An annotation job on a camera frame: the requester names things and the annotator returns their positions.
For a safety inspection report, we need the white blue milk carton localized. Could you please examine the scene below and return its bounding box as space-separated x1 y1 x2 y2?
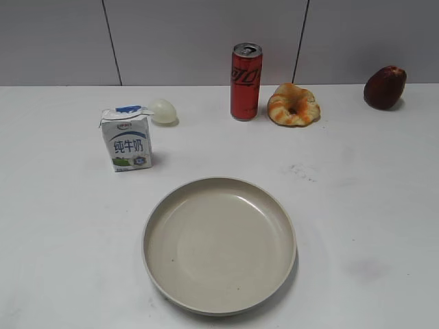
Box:
99 105 152 172

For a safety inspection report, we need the beige round plate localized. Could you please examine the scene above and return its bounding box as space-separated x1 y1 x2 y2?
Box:
143 177 297 316

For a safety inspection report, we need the white peeled egg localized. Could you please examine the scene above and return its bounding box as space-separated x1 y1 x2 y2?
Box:
148 99 177 124

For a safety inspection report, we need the red cola can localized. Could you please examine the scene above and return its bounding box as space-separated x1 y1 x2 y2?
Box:
230 42 263 121

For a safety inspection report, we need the orange glazed bread ring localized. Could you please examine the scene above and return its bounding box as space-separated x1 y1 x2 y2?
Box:
267 82 322 127

